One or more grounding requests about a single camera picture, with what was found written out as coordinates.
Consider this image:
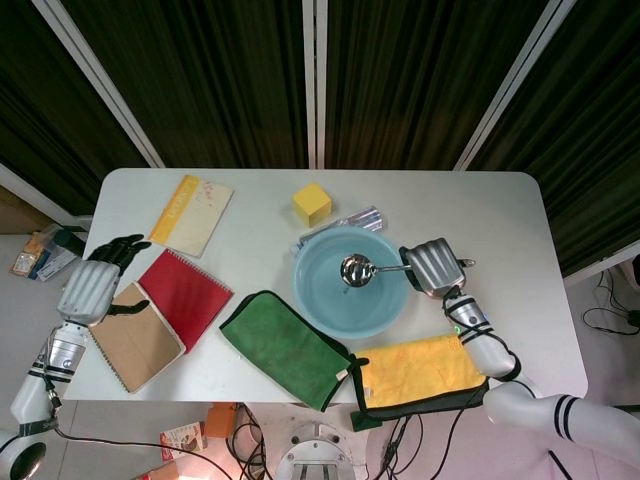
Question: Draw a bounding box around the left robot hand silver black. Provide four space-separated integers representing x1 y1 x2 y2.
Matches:
57 233 153 327

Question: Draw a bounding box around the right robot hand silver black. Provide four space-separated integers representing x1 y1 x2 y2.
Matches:
398 238 467 301

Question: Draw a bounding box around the metal ladle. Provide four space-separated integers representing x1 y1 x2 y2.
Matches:
339 253 476 290

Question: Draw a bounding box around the white grey robot base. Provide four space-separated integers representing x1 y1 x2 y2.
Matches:
273 422 357 480

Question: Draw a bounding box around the light blue plastic bowl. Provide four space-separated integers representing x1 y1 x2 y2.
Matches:
291 227 411 340

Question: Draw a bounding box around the blue white carton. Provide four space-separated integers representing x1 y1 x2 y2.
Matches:
28 244 79 282

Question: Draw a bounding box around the dark green object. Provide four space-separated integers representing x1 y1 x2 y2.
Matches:
49 225 89 257

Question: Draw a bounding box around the brown kraft spiral notebook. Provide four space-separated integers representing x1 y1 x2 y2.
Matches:
92 282 187 395

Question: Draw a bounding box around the orange snack packet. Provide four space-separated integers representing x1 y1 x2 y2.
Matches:
23 232 51 256
10 251 37 277

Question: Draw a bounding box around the red spiral notebook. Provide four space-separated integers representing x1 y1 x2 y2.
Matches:
137 248 234 354

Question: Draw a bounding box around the yellow microfibre towel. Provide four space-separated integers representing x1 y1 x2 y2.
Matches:
349 333 490 419

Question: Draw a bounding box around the brown cardboard sheet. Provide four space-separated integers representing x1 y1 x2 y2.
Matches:
0 187 51 236

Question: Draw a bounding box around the yellow cream booklet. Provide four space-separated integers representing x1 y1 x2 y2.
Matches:
148 174 235 259

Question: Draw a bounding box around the yellow cube block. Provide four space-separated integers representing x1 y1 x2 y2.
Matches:
291 181 333 229

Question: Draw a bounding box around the dark room divider panel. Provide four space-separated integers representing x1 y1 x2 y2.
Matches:
457 0 640 276
42 0 317 170
314 0 576 171
0 0 164 229

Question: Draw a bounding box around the green microfibre towel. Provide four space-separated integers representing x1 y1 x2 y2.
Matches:
218 289 370 413

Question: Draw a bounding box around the printed snack box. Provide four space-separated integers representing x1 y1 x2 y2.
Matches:
159 421 207 461

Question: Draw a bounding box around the orange box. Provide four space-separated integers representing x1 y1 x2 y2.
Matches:
205 403 237 439

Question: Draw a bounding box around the brown cardboard carton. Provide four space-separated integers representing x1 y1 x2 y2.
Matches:
141 458 201 480

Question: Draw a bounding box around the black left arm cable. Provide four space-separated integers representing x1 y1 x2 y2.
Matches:
37 344 251 480

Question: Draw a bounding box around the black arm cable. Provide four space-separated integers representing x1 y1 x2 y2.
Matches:
442 393 485 479
37 344 251 480

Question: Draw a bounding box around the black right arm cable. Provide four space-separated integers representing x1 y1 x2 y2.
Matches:
442 393 485 479

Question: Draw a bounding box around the black floor cable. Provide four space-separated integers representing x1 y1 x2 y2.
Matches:
584 269 640 336

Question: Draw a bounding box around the black cable with plug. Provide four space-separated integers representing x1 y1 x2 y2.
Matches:
382 414 424 480

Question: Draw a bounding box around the black cable bundle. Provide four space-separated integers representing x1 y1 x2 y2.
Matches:
227 403 274 480

